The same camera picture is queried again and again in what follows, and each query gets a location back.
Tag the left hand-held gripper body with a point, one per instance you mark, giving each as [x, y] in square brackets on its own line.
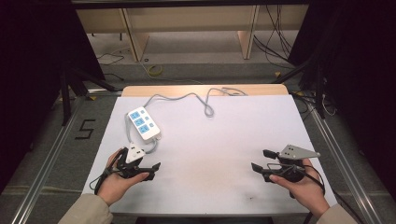
[132, 161]

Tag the black metal stand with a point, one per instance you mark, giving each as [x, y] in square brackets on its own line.
[70, 90]
[311, 77]

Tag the person's right hand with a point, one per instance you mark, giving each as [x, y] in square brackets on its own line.
[302, 193]

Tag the person's left hand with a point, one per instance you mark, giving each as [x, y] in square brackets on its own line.
[115, 186]

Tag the white power strip blue sockets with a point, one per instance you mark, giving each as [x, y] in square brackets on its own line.
[144, 123]

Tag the black curtain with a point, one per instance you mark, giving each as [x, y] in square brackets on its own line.
[361, 77]
[34, 62]

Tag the aluminium floor rail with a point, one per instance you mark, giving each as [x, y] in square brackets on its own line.
[345, 168]
[43, 165]

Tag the white table sheet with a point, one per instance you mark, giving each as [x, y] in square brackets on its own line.
[211, 149]

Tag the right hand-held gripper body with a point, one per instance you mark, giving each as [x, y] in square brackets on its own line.
[291, 168]

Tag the beige wooden desk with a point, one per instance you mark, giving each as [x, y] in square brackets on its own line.
[193, 18]

